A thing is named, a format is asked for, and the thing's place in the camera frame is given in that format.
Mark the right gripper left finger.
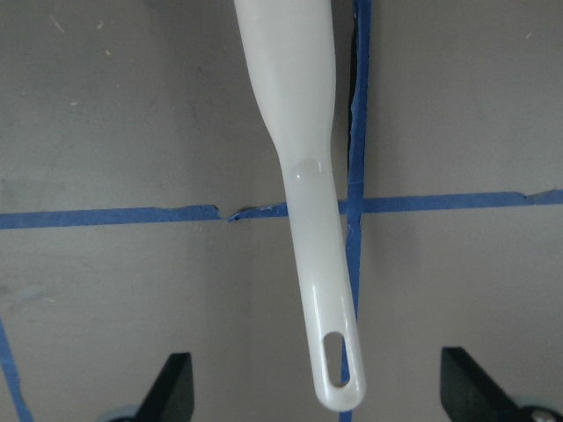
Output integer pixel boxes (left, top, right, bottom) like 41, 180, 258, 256
133, 353, 194, 422

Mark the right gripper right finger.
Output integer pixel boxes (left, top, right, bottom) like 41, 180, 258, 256
440, 346, 563, 422

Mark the beige hand brush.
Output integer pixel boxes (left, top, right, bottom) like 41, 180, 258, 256
235, 1, 366, 412

